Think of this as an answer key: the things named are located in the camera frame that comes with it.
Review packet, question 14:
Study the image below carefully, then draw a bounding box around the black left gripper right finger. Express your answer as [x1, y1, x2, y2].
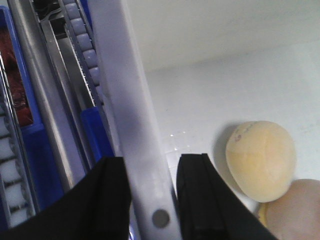
[176, 153, 275, 240]

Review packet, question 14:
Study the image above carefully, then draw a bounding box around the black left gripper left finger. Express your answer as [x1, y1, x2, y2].
[0, 157, 131, 240]

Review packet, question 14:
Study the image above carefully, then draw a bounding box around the brown plush football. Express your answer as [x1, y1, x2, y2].
[258, 179, 320, 240]

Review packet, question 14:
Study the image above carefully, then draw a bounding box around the white plastic tote box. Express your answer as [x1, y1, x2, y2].
[88, 0, 320, 240]

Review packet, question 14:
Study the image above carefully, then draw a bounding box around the blue storage bin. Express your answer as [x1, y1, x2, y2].
[0, 5, 64, 211]

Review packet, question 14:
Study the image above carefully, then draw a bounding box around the roller conveyor track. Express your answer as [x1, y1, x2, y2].
[59, 0, 104, 106]

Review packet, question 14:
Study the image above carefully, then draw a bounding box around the metal shelf rail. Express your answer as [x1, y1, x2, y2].
[8, 0, 95, 192]

